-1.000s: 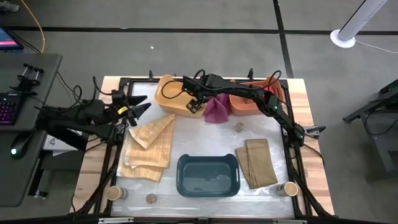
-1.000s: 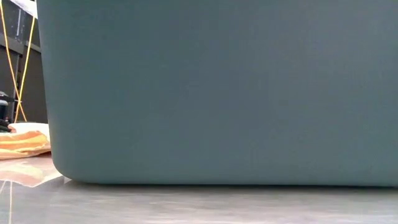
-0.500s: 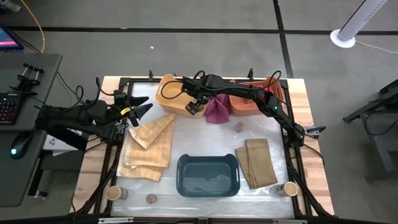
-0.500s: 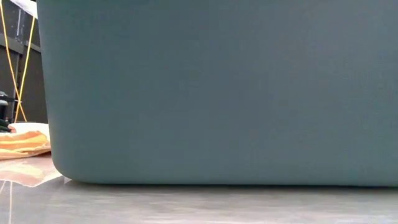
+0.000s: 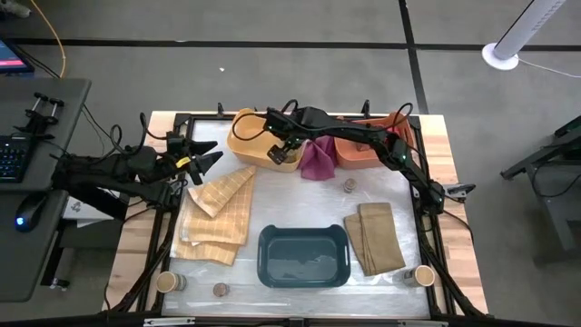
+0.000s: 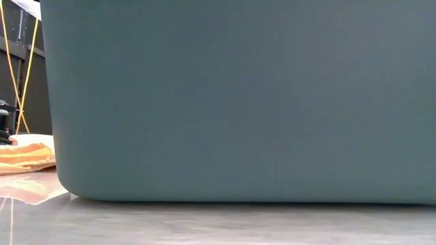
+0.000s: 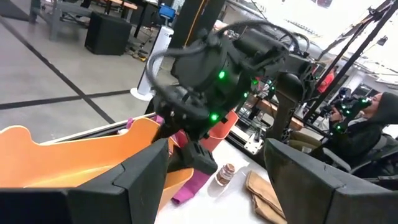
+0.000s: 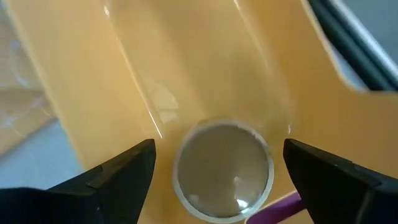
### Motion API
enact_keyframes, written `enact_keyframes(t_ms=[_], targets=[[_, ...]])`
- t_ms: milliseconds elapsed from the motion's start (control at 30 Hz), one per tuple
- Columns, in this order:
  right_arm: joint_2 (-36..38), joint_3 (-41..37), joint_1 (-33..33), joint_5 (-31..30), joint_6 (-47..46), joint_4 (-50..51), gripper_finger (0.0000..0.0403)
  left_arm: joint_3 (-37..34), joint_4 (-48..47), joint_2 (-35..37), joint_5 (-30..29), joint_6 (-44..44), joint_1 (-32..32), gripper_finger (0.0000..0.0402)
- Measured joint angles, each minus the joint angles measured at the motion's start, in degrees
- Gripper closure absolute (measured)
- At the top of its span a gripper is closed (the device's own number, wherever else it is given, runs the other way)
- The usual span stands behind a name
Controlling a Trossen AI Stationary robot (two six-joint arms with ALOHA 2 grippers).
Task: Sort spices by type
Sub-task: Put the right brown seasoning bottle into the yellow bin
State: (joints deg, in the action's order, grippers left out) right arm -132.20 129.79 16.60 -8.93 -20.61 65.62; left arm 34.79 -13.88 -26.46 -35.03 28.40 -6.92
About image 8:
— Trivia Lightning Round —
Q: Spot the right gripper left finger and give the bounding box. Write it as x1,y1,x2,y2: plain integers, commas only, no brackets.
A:
0,138,157,224

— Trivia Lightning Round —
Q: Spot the cardboard cup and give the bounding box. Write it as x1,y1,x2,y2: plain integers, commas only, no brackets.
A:
172,119,275,224

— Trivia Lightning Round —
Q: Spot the black metal table frame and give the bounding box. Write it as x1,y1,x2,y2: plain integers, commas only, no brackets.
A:
307,0,398,93

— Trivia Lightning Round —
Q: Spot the clear plastic table sheet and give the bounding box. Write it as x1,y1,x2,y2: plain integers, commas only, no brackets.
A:
0,118,85,190

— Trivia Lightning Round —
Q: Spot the yellow plastic bin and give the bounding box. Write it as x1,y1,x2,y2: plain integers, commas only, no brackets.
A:
6,0,398,224

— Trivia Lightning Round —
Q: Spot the magenta cloth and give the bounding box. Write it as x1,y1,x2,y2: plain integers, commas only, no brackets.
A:
245,191,307,224

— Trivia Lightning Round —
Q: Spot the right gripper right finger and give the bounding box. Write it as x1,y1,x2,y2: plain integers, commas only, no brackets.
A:
282,138,398,224

